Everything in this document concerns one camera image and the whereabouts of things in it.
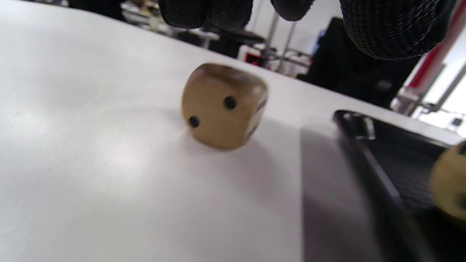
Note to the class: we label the person's left hand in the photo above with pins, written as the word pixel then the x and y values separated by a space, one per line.
pixel 393 25

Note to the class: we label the red pillar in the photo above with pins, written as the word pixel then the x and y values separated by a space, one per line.
pixel 435 54

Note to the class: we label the black covered chair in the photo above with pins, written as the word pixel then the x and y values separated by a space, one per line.
pixel 349 72

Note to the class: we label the red box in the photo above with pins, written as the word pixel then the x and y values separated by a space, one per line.
pixel 253 59

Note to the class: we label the black plastic tray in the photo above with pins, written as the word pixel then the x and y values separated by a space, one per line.
pixel 386 174

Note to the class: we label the black office chair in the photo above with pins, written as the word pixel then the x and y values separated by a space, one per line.
pixel 233 40

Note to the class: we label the wooden die with black pips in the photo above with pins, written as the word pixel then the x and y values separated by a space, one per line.
pixel 222 109
pixel 449 182

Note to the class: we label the metal frame stand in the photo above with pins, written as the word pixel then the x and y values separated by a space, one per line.
pixel 282 47

